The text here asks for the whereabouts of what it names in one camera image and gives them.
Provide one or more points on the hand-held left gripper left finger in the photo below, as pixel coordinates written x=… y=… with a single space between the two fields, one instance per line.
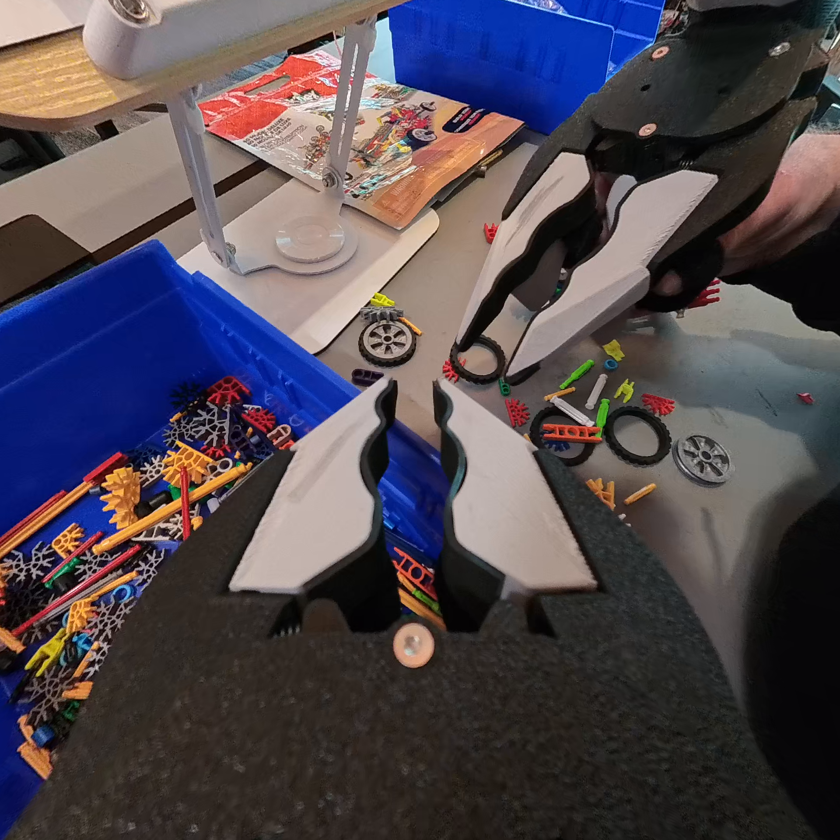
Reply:
x=308 y=518

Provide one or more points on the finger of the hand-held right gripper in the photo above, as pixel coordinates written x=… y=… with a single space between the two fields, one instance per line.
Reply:
x=610 y=262
x=525 y=216

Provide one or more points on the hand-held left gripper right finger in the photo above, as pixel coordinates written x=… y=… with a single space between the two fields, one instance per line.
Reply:
x=512 y=518

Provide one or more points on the black toy tyre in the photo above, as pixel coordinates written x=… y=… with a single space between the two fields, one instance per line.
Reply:
x=479 y=380
x=534 y=433
x=609 y=436

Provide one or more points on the pile of colourful toy pieces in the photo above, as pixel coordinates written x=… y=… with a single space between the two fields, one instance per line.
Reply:
x=131 y=499

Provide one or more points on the blue labelled storage bin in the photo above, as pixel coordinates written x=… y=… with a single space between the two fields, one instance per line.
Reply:
x=98 y=341

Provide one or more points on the person's right forearm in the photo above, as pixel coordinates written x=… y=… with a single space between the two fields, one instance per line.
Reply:
x=814 y=282

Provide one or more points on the person's right hand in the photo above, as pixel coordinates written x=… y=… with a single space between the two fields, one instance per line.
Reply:
x=787 y=216

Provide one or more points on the blue snowflake connector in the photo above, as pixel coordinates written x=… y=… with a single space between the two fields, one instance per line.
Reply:
x=556 y=446

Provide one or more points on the yellow clip connector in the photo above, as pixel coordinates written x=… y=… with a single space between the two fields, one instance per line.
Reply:
x=613 y=349

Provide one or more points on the yellow half-circle connector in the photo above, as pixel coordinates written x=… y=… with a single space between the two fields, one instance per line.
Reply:
x=602 y=492

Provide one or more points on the orange ladder connector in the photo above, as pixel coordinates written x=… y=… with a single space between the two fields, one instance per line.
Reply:
x=571 y=432

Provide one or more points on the red fan connector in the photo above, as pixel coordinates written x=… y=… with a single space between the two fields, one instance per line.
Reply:
x=451 y=372
x=658 y=403
x=517 y=413

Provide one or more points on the blue plastic bin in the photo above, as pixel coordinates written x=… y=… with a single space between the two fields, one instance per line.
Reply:
x=630 y=26
x=492 y=65

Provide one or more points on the lime green toy rod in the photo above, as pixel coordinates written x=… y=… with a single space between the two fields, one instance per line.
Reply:
x=602 y=417
x=576 y=375

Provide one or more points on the white toy rod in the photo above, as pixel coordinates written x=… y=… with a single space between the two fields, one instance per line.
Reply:
x=596 y=392
x=571 y=411

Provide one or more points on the toy set instruction booklet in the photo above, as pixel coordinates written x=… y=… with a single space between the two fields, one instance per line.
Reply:
x=407 y=164

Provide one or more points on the yellow-green clip connector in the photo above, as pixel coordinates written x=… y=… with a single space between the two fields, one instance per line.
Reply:
x=382 y=300
x=623 y=392

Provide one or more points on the short yellow toy rod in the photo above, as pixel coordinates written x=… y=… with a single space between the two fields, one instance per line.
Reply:
x=411 y=325
x=640 y=494
x=559 y=394

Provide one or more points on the white desk stand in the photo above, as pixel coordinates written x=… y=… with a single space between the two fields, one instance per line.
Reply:
x=380 y=256

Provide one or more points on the purple clip connector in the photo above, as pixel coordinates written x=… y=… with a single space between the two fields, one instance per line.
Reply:
x=359 y=377

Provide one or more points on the grey snowflake connector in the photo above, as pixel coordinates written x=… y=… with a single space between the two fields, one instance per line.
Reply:
x=377 y=315

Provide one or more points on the toy wheel with grey hub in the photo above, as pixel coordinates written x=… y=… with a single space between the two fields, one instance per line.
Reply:
x=387 y=341

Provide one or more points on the grey wheel hub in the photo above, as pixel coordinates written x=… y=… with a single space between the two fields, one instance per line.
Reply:
x=689 y=453

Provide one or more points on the rounded wooden board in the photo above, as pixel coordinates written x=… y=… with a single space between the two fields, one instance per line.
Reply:
x=52 y=85

